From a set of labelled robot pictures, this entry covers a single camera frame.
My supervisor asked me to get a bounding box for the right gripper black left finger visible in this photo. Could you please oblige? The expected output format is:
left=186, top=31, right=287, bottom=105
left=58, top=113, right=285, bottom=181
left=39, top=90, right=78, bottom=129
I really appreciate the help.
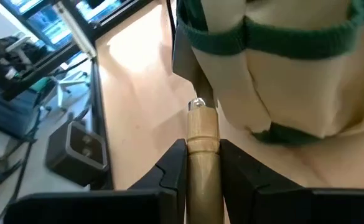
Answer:
left=3, top=139, right=188, bottom=224

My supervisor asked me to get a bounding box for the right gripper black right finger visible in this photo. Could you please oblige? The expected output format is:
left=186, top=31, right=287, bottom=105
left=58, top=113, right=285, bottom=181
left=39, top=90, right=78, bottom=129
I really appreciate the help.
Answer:
left=220, top=138, right=364, bottom=224

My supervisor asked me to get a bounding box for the steel trowel wooden handle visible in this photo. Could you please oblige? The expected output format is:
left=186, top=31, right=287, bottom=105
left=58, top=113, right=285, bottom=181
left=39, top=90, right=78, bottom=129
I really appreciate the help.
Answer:
left=171, top=26, right=225, bottom=224

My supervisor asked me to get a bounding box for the cream green canvas gardening bag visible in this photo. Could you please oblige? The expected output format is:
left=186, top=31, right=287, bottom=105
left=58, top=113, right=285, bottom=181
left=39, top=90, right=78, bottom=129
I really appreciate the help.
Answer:
left=175, top=0, right=364, bottom=147

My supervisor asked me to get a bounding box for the white chair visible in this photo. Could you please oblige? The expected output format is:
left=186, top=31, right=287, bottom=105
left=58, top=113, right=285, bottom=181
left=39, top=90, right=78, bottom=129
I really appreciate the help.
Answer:
left=54, top=70, right=91, bottom=110

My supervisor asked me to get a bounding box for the black aluminium table frame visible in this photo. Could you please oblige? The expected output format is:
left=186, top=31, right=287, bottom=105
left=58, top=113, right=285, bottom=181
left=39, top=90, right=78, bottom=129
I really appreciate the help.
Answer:
left=0, top=0, right=157, bottom=191

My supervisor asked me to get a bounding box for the white bar on frame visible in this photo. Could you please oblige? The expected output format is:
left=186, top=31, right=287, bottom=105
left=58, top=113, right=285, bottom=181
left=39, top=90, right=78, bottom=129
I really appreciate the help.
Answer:
left=51, top=1, right=98, bottom=60

